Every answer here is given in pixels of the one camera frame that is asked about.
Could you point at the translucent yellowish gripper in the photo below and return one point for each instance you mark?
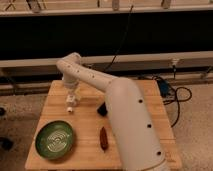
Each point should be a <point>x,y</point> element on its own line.
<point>76,92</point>

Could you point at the white bottle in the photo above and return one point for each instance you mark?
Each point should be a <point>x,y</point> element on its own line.
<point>71,102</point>

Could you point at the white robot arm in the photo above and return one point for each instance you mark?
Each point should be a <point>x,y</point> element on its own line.
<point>137,141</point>

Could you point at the green ceramic bowl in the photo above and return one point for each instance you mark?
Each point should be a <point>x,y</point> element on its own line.
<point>54,140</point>

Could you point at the black phone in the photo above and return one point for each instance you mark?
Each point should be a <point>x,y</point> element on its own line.
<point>102,110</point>

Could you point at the dark red chili pepper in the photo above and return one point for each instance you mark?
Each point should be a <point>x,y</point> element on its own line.
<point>103,139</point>

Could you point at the blue power adapter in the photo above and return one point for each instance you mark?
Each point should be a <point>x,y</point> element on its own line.
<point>164,88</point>

